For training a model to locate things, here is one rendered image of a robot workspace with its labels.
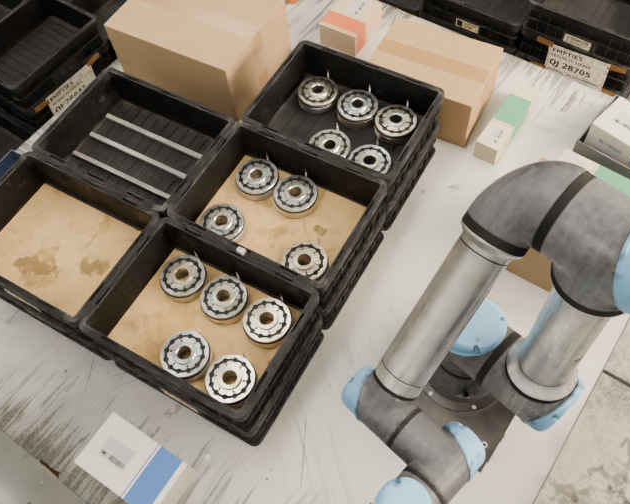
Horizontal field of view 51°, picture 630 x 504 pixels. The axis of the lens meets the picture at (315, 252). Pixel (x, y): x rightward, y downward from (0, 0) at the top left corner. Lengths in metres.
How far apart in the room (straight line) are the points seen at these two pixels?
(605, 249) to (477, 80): 1.00
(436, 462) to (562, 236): 0.36
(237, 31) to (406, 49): 0.45
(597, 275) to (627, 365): 1.57
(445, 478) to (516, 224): 0.36
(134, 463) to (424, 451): 0.65
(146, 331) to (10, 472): 1.07
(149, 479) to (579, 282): 0.91
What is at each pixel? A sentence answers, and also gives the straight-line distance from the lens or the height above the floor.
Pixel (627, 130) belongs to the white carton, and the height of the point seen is 0.79.
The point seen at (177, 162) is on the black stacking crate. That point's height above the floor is 0.83.
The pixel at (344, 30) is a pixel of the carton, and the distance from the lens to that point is 2.00.
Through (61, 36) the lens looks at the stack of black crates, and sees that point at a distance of 2.68.
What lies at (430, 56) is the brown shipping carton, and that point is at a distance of 1.81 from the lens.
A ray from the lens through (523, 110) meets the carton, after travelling 1.85.
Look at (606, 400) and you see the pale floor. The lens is 2.34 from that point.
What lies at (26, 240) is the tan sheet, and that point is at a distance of 1.69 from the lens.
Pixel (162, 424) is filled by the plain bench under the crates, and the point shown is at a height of 0.70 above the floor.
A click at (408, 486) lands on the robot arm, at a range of 0.94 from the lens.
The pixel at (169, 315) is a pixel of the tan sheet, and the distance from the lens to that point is 1.46.
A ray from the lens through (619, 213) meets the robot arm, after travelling 0.84.
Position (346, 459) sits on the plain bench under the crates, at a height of 0.70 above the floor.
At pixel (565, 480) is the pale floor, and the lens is 2.23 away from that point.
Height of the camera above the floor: 2.11
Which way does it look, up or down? 60 degrees down
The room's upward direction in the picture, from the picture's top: 8 degrees counter-clockwise
